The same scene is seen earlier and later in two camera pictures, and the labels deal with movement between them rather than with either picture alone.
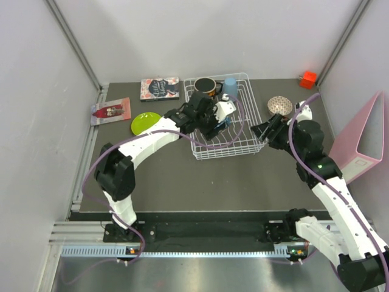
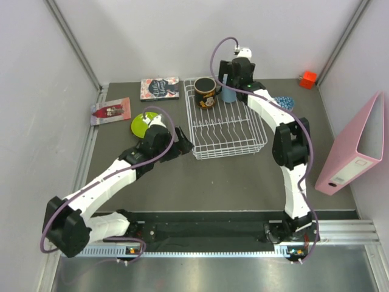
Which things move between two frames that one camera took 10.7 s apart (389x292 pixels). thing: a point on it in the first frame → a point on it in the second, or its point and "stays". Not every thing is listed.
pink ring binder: (362, 146) stays
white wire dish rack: (238, 137) stays
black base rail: (177, 229) stays
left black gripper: (210, 132) → (183, 146)
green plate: (143, 121) stays
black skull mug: (209, 86) stays
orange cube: (308, 80) stays
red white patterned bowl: (225, 123) → (286, 102)
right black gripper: (278, 123) → (224, 68)
